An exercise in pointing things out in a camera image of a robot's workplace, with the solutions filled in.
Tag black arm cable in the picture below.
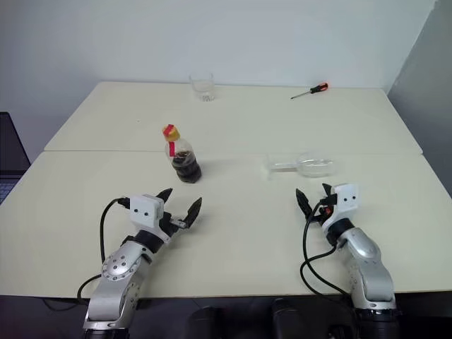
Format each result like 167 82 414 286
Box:
299 197 352 296
76 197 132 302

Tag dark laptop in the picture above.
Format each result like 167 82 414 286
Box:
0 112 31 206

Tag orange black handled screwdriver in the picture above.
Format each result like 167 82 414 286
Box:
290 82 330 100

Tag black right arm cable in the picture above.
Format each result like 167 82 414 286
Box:
299 197 352 296

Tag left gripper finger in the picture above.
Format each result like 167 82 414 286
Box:
157 187 174 210
181 196 203 229

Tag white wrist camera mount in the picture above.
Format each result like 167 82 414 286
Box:
129 194 171 244
321 182 361 231

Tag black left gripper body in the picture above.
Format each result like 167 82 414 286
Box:
159 206 189 242

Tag small dark sauce bottle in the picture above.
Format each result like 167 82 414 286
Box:
164 136 203 185

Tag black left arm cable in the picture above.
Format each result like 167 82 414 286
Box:
76 197 132 302

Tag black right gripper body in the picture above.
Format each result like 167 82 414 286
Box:
311 195 337 227

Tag yellow bottle cap red tape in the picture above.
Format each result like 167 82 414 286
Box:
161 123 182 143

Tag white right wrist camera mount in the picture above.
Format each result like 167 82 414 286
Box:
321 182 361 231

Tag clear glass tumbler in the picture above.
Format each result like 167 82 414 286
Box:
189 72 216 103

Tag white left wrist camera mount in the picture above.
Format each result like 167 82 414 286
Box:
129 194 171 244

